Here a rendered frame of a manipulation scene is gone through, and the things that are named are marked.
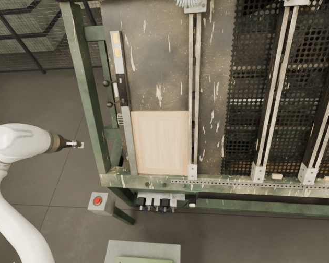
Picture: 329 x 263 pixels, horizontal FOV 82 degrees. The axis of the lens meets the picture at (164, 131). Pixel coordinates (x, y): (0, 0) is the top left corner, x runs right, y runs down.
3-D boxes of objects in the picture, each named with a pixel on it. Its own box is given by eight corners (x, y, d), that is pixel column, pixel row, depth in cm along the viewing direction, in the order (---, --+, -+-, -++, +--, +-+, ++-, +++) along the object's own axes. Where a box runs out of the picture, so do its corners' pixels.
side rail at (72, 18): (104, 166, 154) (98, 174, 145) (70, 5, 109) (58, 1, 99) (111, 166, 154) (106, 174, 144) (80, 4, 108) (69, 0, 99)
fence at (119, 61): (132, 171, 146) (130, 175, 142) (112, 31, 107) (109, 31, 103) (138, 171, 145) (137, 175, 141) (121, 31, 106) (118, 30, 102)
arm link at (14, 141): (48, 122, 69) (15, 135, 70) (9, 113, 54) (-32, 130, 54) (56, 150, 68) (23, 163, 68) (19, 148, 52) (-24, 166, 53)
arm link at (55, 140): (28, 129, 70) (40, 131, 76) (26, 154, 69) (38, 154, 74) (51, 129, 69) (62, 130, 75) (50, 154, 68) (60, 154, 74)
